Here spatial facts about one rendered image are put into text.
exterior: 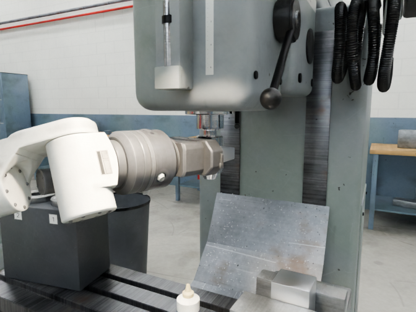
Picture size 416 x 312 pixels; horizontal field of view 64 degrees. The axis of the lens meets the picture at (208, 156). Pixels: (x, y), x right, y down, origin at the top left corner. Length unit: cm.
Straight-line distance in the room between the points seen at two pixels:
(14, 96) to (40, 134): 739
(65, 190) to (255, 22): 32
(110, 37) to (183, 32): 609
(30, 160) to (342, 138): 69
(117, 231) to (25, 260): 157
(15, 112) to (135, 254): 569
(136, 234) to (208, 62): 212
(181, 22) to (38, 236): 60
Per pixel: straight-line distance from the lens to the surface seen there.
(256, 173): 94
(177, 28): 46
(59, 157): 42
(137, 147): 44
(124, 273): 90
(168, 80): 46
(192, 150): 49
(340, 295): 62
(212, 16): 48
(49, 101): 770
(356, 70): 72
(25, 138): 44
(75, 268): 84
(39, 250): 88
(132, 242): 252
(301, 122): 90
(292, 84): 63
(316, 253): 90
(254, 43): 48
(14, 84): 785
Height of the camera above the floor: 131
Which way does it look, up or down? 8 degrees down
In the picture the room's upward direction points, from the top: straight up
